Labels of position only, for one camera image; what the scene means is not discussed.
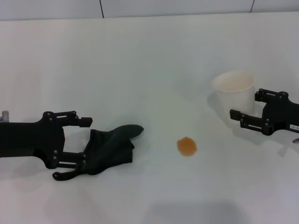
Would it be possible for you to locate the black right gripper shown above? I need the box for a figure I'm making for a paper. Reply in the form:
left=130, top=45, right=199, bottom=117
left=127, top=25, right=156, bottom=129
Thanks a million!
left=229, top=88, right=299, bottom=136

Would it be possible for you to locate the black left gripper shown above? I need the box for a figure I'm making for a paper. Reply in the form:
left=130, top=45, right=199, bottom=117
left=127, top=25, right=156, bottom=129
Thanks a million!
left=0, top=110, right=93, bottom=170

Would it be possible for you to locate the white paper cup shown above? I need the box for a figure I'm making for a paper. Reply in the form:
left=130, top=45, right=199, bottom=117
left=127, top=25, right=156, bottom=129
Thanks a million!
left=212, top=71, right=256, bottom=118

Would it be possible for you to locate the dark blue rag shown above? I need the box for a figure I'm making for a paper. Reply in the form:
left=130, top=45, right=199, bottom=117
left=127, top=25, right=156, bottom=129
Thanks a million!
left=52, top=124, right=144, bottom=182

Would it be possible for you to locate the orange-brown liquid stain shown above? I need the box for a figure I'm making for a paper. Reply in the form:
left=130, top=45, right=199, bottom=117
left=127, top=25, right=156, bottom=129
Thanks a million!
left=177, top=136, right=199, bottom=157

